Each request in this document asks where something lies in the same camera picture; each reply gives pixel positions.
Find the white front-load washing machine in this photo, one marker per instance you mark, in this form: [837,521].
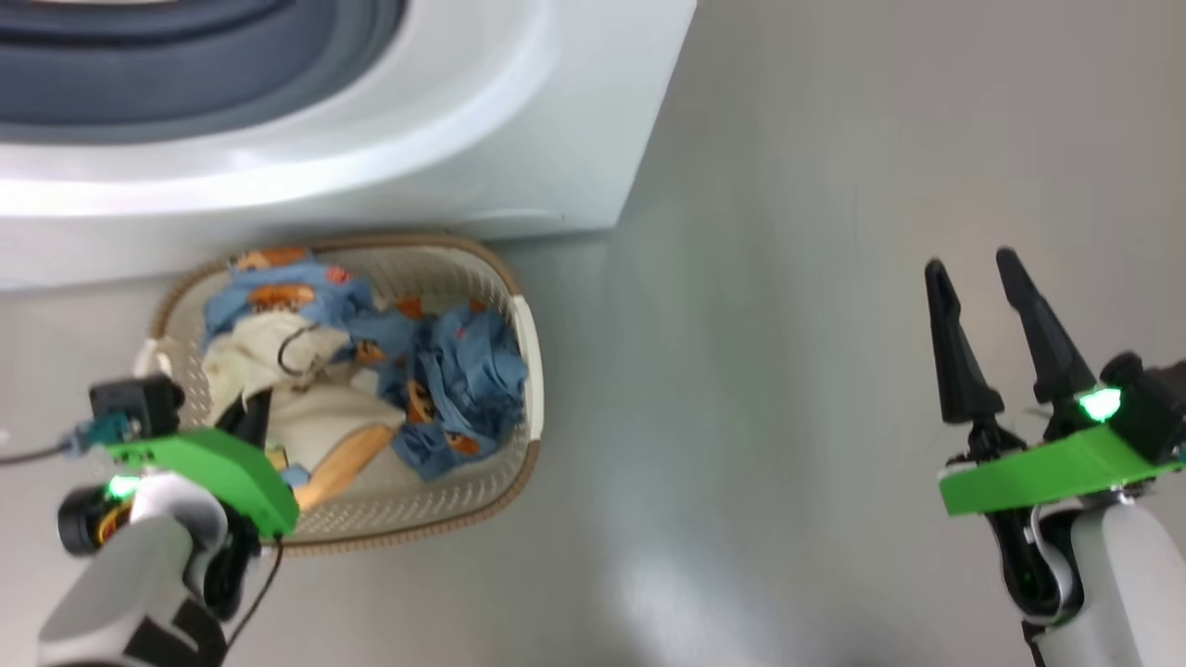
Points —
[556,111]

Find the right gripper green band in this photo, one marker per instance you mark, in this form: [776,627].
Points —
[1047,472]

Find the blue bear-print garment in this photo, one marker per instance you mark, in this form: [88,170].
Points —
[473,371]

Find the cream perforated laundry basket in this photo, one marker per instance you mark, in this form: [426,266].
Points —
[505,371]

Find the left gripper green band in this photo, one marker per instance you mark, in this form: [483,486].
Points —
[222,463]

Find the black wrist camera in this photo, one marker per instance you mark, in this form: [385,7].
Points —
[134,403]
[1154,408]

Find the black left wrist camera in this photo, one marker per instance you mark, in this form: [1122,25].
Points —
[134,403]

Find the cream bear-print garment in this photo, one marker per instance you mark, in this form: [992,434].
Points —
[324,417]

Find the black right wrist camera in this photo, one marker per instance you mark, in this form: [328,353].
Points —
[1154,408]

